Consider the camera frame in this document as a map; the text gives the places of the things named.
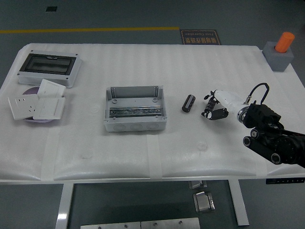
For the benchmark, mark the metal mounting rail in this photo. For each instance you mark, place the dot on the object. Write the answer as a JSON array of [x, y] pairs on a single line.
[[124, 111]]

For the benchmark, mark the white wall socket plate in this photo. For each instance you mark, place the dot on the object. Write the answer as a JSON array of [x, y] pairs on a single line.
[[22, 106]]

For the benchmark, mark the white foam table mat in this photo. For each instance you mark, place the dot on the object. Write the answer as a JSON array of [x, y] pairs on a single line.
[[190, 148]]

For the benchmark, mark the purple round plate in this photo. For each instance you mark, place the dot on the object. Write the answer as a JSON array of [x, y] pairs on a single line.
[[32, 91]]

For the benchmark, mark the white wall switch plate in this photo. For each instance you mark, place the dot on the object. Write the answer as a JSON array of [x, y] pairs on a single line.
[[51, 88], [50, 107]]

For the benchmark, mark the large silver metal block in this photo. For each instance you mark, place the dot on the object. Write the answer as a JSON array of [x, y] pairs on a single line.
[[203, 202]]

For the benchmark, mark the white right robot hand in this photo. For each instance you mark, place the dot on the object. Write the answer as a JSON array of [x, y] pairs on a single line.
[[226, 99]]

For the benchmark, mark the orange cylinder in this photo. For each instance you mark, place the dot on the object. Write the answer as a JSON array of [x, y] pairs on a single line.
[[284, 41]]

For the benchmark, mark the grey foam block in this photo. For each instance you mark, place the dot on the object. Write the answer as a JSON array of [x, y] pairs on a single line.
[[278, 60]]

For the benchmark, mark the grey distribution box dark lid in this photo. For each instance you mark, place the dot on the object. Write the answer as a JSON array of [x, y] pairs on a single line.
[[47, 63]]

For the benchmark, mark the grey open junction box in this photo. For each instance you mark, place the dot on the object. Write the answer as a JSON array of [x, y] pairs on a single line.
[[133, 126]]

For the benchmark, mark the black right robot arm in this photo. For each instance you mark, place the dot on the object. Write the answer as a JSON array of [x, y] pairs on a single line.
[[262, 114]]

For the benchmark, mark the white table leg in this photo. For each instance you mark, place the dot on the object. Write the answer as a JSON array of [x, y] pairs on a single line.
[[239, 205], [64, 207]]

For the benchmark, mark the black table control panel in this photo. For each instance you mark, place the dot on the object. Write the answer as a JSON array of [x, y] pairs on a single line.
[[286, 180]]

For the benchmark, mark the black floor sign orange text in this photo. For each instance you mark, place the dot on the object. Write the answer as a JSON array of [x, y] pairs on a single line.
[[200, 35]]

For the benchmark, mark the black square floor cover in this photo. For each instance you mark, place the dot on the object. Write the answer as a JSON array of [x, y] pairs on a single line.
[[51, 9]]

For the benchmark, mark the small silver metal block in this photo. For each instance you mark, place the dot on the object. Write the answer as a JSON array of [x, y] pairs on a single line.
[[196, 184]]

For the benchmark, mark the black cylindrical battery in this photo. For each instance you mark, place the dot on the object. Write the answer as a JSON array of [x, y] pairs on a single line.
[[188, 103]]

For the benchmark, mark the grey metal base plate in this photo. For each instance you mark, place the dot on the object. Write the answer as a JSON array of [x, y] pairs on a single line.
[[109, 225], [169, 224]]

